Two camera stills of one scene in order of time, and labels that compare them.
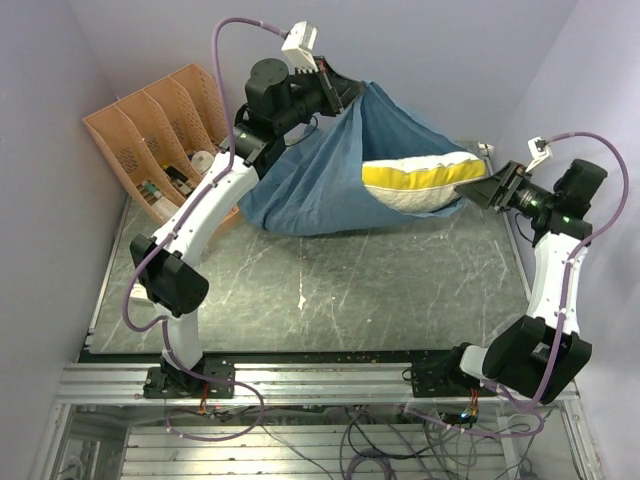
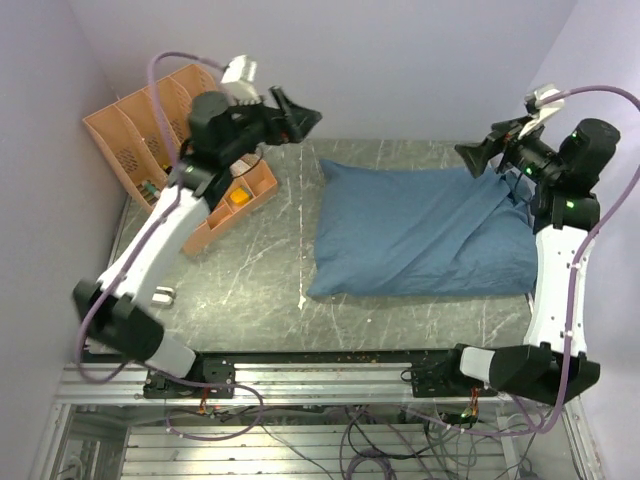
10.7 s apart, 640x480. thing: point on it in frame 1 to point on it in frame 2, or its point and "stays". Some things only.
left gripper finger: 342,89 to 302,120
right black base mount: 446,380 stays
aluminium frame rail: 282,384 stays
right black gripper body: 518,175 to 530,155
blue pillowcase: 317,186 to 423,232
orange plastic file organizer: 160,126 stays
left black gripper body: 315,97 to 259,126
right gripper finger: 484,192 to 476,157
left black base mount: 169,382 stays
